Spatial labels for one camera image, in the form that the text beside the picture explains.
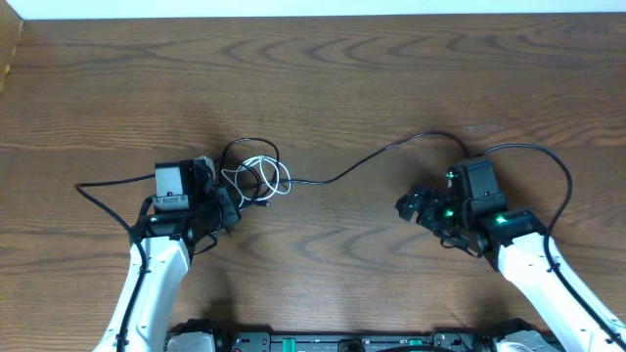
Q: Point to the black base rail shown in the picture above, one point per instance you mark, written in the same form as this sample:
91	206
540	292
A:
371	342

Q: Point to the cardboard panel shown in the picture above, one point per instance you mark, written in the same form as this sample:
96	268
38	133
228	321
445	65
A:
11	30

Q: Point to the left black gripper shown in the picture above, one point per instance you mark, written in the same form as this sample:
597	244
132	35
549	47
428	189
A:
231	212

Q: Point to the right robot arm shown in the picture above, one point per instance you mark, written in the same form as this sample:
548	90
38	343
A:
473	216

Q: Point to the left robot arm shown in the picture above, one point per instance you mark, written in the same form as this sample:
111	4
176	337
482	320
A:
188	206

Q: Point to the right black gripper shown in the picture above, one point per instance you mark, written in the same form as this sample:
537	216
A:
427	216

